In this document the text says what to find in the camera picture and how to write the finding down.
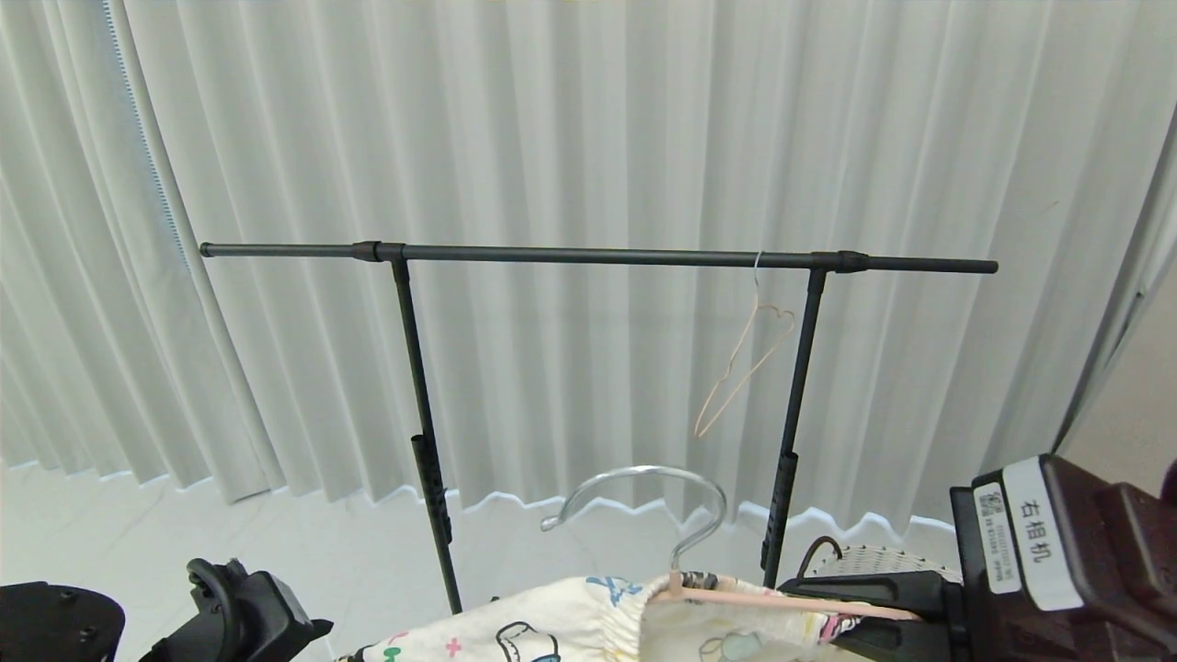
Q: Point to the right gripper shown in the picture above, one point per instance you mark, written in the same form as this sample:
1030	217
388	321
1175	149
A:
993	552

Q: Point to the pink clothes hanger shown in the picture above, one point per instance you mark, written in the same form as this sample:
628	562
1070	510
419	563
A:
747	383
644	473

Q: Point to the cream printed shorts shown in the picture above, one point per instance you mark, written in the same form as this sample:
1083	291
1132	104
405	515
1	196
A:
570	616

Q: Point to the black clothes rack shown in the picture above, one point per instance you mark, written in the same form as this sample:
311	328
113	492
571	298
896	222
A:
598	256

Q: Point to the white laundry basket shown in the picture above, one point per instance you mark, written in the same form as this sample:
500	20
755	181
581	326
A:
892	561

